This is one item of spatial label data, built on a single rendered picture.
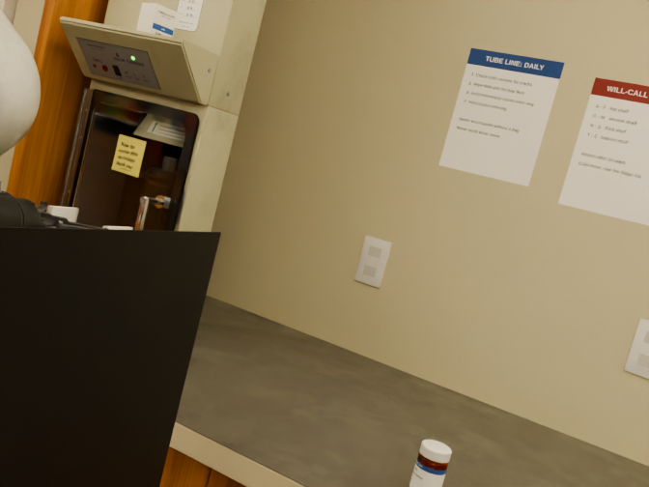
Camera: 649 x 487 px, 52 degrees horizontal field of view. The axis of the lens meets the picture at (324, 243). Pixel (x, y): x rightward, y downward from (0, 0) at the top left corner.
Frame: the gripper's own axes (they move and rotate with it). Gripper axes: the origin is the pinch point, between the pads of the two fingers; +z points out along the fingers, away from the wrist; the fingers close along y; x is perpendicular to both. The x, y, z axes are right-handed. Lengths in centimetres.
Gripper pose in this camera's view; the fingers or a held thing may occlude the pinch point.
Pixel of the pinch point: (98, 224)
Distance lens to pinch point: 130.4
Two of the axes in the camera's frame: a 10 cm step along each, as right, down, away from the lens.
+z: 4.2, 0.1, 9.1
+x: -2.6, 9.6, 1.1
